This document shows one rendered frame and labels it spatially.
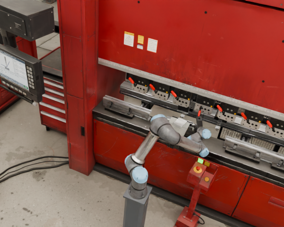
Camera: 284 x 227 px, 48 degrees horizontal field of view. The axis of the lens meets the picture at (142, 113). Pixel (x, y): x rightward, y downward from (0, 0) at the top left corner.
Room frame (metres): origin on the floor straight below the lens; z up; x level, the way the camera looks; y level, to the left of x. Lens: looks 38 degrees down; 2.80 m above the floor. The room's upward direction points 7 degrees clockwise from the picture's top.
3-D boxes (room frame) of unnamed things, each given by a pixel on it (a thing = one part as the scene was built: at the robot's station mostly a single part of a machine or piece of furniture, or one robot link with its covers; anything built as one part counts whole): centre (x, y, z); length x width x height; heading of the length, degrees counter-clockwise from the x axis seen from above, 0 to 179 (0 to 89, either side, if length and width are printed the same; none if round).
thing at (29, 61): (2.15, 0.99, 1.42); 0.45 x 0.12 x 0.36; 61
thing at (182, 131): (2.16, -0.31, 1.00); 0.26 x 0.18 x 0.01; 160
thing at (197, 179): (1.89, -0.58, 0.75); 0.20 x 0.16 x 0.18; 63
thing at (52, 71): (2.48, 0.95, 1.18); 0.40 x 0.24 x 0.07; 70
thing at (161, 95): (2.37, -0.15, 1.26); 0.15 x 0.09 x 0.17; 70
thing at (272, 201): (1.80, -1.27, 0.58); 0.15 x 0.02 x 0.07; 70
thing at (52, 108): (3.13, 0.93, 0.50); 0.50 x 0.50 x 1.00; 70
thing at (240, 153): (2.04, -0.91, 0.89); 0.30 x 0.05 x 0.03; 70
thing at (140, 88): (2.44, 0.04, 1.26); 0.15 x 0.09 x 0.17; 70
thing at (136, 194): (1.61, -0.04, 0.82); 0.15 x 0.15 x 0.10
